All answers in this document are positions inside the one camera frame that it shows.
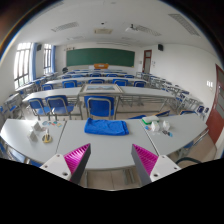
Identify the blue chair far left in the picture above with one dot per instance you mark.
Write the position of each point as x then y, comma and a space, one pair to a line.
38, 107

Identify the blue chair centre front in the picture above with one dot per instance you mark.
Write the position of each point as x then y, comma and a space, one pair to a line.
99, 106

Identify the green chalkboard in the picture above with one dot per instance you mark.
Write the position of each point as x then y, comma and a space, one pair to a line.
90, 56

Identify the blue chair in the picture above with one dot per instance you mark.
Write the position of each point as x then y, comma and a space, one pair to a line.
59, 105
99, 106
38, 107

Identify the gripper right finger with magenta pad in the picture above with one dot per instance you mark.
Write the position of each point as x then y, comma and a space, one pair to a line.
151, 167

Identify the second row desk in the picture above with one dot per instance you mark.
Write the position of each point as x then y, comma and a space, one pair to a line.
74, 94

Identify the orange lectern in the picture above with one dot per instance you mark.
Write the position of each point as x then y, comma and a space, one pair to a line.
101, 66

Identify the red-brown front door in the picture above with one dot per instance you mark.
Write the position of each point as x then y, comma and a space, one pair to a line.
147, 61

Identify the red-brown side door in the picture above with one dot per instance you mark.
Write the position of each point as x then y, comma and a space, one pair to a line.
215, 121

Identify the green and white box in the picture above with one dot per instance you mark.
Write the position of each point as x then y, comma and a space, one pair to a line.
150, 119

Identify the white folded paper stand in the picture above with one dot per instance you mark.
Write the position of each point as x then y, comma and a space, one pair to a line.
32, 136

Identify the framed picture on desk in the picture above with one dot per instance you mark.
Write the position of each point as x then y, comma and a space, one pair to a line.
101, 88

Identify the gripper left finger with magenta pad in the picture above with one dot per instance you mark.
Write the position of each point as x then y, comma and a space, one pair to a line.
70, 166

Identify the blue chair left front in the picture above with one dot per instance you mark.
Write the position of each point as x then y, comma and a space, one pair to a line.
59, 105

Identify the blue folded towel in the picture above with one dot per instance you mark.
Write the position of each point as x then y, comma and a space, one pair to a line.
106, 127

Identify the ceiling projector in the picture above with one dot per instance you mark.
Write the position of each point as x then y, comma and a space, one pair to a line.
131, 29

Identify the left window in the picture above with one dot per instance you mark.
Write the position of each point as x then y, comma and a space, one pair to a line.
21, 64

